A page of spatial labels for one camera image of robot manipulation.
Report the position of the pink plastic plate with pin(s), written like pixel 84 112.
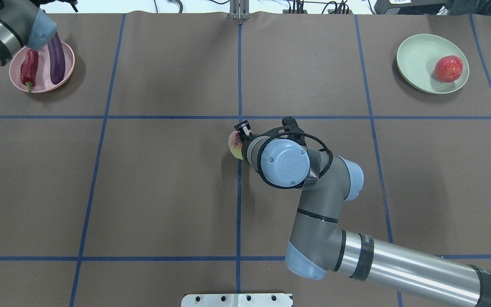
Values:
pixel 43 80

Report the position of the red pomegranate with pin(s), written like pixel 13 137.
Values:
pixel 449 68

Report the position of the purple eggplant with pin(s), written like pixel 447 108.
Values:
pixel 57 61

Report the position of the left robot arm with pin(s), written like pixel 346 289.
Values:
pixel 23 23

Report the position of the aluminium frame post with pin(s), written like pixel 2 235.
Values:
pixel 239 9

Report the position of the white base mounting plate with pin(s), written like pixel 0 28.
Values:
pixel 238 300

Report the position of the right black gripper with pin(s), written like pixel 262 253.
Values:
pixel 243 129

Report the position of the red chili pepper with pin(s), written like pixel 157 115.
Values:
pixel 29 69

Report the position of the green plastic plate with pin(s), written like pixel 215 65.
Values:
pixel 417 61

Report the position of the pink green peach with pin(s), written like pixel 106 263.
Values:
pixel 235 145

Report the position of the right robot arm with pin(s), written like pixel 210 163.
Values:
pixel 287 158

